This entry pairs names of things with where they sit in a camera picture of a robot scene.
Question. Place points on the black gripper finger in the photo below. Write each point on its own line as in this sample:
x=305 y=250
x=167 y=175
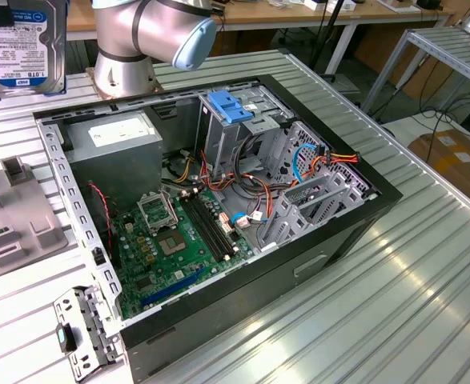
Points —
x=0 y=16

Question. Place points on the hard disk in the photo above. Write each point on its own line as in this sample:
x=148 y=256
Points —
x=22 y=52

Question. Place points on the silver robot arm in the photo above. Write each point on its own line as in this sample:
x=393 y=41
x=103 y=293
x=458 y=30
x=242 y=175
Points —
x=118 y=36

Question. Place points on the grey metal disk bay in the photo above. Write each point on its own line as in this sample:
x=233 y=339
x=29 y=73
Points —
x=330 y=200

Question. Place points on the grey power supply unit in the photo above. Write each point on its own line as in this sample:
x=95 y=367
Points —
x=114 y=168

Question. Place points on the grey parts rack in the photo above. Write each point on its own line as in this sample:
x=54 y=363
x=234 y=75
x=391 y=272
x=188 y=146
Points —
x=18 y=208

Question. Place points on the blue plastic drive latch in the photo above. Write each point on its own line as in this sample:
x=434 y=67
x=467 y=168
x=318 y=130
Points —
x=228 y=106

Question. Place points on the grey metal drive cage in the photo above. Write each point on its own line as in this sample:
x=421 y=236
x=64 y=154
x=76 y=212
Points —
x=218 y=144

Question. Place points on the wooden desk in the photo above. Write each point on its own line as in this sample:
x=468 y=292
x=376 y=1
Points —
x=258 y=14

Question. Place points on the CPU socket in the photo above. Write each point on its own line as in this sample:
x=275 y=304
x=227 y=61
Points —
x=171 y=242

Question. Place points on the black RAM slot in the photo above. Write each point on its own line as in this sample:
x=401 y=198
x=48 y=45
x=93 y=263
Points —
x=202 y=228
x=217 y=222
x=207 y=226
x=212 y=224

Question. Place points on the green motherboard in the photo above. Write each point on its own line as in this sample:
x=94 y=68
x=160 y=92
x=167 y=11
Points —
x=190 y=250

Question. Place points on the white carton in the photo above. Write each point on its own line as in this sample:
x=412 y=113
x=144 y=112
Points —
x=314 y=5

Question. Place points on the blue expansion slot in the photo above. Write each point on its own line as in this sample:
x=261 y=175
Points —
x=170 y=289

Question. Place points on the black tripod stand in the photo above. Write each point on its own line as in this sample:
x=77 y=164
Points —
x=330 y=24

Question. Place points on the black open PC case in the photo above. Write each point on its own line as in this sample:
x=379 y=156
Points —
x=258 y=288

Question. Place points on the metal slat side table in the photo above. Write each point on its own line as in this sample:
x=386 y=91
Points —
x=443 y=44

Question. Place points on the cardboard box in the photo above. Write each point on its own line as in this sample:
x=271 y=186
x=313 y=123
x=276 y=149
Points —
x=451 y=168

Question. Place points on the brown arm base plate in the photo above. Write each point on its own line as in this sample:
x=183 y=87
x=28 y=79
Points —
x=91 y=80

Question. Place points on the metal card retainer bracket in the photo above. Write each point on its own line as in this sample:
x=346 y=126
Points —
x=90 y=320

